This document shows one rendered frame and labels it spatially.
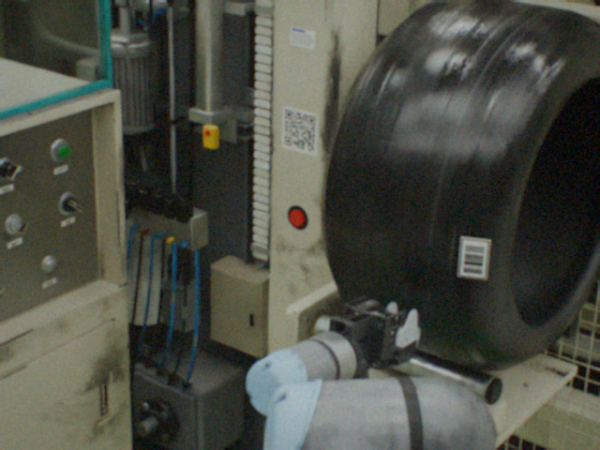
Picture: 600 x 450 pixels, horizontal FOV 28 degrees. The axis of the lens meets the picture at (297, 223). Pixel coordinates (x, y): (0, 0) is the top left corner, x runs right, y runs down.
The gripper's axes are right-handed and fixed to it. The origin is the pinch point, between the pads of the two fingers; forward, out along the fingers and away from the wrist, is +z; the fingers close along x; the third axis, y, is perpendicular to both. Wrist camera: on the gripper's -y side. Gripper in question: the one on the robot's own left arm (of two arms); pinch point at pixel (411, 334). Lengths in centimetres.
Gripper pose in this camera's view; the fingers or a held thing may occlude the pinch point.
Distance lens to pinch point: 179.0
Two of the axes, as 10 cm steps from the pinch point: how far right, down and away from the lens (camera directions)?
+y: 1.0, -9.5, -2.9
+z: 6.0, -1.8, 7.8
